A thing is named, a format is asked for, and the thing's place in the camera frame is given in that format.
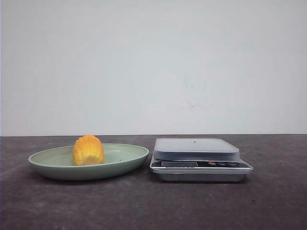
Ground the silver digital kitchen scale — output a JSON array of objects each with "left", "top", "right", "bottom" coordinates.
[{"left": 150, "top": 138, "right": 253, "bottom": 183}]

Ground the pale green plate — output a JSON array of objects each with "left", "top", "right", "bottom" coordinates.
[{"left": 28, "top": 143, "right": 149, "bottom": 181}]

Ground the yellow corn cob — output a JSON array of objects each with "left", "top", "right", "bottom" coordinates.
[{"left": 72, "top": 135, "right": 105, "bottom": 166}]

